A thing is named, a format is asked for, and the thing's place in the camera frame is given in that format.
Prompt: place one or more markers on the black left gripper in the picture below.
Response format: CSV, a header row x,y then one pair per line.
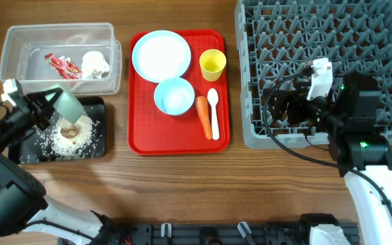
x,y
32,107

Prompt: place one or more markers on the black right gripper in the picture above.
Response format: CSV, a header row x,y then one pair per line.
x,y
293,107

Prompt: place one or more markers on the green bowl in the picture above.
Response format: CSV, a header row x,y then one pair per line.
x,y
67,105

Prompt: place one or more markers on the red snack wrapper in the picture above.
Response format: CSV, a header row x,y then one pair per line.
x,y
64,67

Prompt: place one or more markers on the brown food scrap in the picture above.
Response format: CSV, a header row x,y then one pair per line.
x,y
69,132

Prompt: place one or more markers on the white rice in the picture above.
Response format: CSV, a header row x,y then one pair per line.
x,y
49,145

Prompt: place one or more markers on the white tissue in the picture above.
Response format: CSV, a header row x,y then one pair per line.
x,y
94,65

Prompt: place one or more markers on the yellow plastic cup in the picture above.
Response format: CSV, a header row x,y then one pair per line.
x,y
212,63

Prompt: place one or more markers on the light blue bowl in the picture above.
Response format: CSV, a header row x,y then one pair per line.
x,y
174,96

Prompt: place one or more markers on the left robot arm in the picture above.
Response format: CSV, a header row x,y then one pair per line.
x,y
24,204

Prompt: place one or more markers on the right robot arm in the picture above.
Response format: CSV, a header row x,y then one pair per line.
x,y
362,155

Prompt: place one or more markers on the clear plastic waste bin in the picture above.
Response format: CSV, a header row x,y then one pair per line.
x,y
25,46

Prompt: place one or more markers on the black waste tray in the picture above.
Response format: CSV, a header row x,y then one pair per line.
x,y
93,107

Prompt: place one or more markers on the grey dishwasher rack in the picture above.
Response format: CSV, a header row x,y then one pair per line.
x,y
275,39

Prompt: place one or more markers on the white plastic spoon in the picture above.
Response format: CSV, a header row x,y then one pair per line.
x,y
213,100

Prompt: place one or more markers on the orange carrot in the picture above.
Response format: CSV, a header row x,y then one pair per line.
x,y
201,104

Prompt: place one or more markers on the red serving tray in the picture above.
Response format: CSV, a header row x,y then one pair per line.
x,y
151,132

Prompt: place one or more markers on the light blue plate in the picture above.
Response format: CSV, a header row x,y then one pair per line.
x,y
161,55

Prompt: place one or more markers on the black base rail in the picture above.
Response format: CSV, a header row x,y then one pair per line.
x,y
310,229

